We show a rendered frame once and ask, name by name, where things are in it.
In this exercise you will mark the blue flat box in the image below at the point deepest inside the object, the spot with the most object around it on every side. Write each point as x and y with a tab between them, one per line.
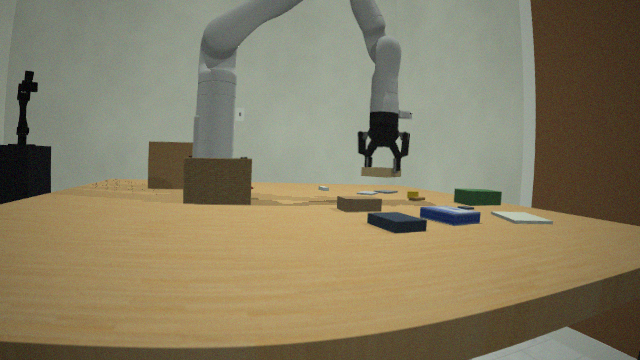
450	215

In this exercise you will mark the green rectangular box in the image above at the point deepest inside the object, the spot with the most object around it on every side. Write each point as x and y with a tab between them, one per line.
477	198

